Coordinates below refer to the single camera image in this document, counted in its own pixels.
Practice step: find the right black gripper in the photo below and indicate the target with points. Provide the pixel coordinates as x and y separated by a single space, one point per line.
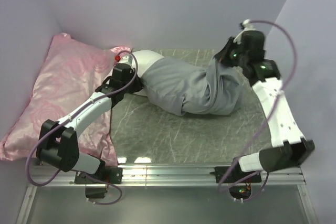
222 56

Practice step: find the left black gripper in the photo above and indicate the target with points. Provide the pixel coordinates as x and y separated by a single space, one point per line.
139 85

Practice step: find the white pillow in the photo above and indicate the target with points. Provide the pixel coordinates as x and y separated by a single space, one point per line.
144 61

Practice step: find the grey satin pillowcase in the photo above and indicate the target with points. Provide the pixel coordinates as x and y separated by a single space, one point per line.
178 87

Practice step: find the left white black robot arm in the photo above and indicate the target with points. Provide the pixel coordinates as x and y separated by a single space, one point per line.
58 142

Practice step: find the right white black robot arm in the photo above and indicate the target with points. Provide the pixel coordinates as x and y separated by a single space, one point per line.
266 82

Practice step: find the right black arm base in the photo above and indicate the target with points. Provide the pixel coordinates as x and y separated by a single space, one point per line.
244 191

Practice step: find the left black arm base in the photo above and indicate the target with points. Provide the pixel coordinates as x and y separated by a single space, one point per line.
97 185

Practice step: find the pink satin rose pillow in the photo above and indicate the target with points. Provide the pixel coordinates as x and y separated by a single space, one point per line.
69 76

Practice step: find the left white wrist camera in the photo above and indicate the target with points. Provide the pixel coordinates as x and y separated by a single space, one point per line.
124 57

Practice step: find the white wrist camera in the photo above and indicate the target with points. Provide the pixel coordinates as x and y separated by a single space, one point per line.
246 25
124 57

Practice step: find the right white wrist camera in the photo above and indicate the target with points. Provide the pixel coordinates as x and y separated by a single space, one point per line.
246 25

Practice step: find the aluminium mounting rail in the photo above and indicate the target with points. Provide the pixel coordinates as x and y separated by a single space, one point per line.
179 193

